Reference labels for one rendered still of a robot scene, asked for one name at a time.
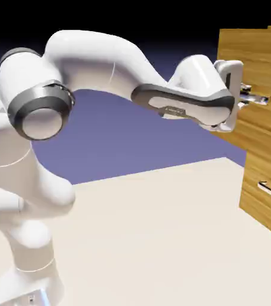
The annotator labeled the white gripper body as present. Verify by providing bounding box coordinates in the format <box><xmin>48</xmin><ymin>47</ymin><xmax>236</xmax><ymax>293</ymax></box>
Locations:
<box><xmin>213</xmin><ymin>59</ymin><xmax>244</xmax><ymax>133</ymax></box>

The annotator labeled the wood drawer front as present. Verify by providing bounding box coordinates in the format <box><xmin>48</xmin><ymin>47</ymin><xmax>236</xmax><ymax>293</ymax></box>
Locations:
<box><xmin>209</xmin><ymin>27</ymin><xmax>271</xmax><ymax>154</ymax></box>
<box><xmin>239</xmin><ymin>149</ymin><xmax>271</xmax><ymax>245</ymax></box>

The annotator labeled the light wood cabinet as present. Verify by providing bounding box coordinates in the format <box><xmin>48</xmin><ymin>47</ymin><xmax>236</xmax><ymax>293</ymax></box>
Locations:
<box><xmin>209</xmin><ymin>25</ymin><xmax>271</xmax><ymax>245</ymax></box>

